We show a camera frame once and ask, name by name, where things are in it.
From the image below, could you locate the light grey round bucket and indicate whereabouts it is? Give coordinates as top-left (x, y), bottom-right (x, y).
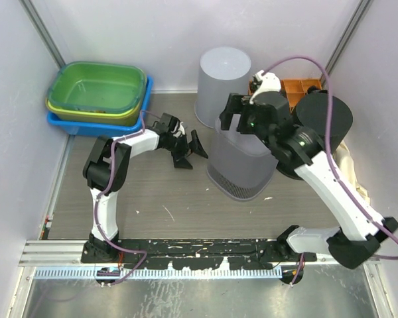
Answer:
top-left (194, 46), bottom-right (251, 128)

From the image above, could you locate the black part in tray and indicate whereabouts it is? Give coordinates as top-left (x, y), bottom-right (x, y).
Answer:
top-left (306, 85), bottom-right (320, 94)

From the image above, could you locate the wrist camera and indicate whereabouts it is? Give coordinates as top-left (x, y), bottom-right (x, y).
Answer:
top-left (249, 70), bottom-right (281, 105)
top-left (172, 121), bottom-right (186, 138)

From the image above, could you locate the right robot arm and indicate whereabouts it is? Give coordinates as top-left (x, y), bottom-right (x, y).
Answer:
top-left (219, 91), bottom-right (398, 269)

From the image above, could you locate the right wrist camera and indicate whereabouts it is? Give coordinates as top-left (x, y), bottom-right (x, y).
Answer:
top-left (249, 70), bottom-right (281, 105)

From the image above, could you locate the white cable duct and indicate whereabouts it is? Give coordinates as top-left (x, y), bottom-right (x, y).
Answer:
top-left (33, 264), bottom-right (283, 280)

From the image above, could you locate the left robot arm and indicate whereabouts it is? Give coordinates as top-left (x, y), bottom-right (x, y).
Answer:
top-left (82, 113), bottom-right (208, 262)

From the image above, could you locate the orange compartment tray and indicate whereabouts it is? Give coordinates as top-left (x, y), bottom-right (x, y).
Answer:
top-left (247, 78), bottom-right (328, 110)

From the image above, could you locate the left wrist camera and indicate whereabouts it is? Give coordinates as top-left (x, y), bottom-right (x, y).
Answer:
top-left (172, 121), bottom-right (186, 138)

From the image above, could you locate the grey mesh waste basket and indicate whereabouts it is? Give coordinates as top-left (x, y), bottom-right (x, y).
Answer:
top-left (206, 115), bottom-right (278, 201)

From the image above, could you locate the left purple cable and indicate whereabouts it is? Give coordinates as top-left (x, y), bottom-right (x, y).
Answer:
top-left (92, 111), bottom-right (163, 286)

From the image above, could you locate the aluminium rail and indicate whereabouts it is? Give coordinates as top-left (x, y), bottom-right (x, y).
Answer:
top-left (18, 237), bottom-right (381, 268)

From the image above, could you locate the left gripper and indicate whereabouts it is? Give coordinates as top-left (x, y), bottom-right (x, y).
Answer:
top-left (166, 131), bottom-right (208, 170)

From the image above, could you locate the green plastic tub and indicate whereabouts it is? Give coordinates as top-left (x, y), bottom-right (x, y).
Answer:
top-left (47, 62), bottom-right (147, 114)

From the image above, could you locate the yellow-green plastic tub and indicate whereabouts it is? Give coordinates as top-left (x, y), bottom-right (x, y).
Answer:
top-left (45, 97), bottom-right (145, 126)

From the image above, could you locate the cream cloth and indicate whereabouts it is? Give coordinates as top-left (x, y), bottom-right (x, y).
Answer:
top-left (332, 140), bottom-right (371, 204)

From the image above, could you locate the black ribbed bin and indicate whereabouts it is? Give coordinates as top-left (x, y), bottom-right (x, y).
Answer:
top-left (275, 93), bottom-right (354, 182)

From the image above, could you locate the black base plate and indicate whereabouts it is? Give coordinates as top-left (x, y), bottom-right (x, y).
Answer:
top-left (81, 238), bottom-right (318, 271)

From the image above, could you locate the blue plastic tub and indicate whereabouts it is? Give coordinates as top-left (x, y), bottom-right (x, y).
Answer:
top-left (46, 76), bottom-right (155, 136)

